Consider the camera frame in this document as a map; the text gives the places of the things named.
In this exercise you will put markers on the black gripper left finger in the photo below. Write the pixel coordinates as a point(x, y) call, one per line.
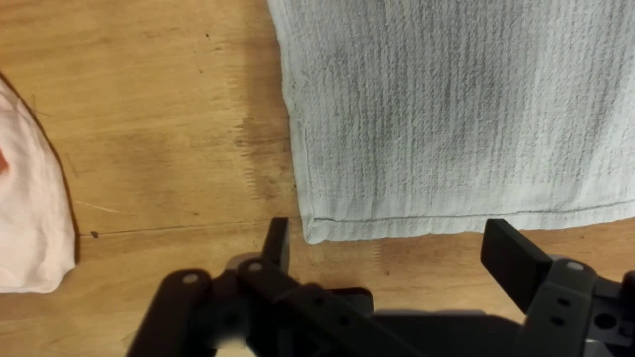
point(276, 245)

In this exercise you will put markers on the white towel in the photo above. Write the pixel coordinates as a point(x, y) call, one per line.
point(417, 118)

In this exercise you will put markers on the wooden work table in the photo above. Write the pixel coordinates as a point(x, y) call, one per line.
point(171, 132)

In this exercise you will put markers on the pink crumpled cloth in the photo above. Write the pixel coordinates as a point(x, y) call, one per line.
point(36, 226)

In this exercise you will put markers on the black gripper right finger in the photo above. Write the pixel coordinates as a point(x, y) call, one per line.
point(512, 261)

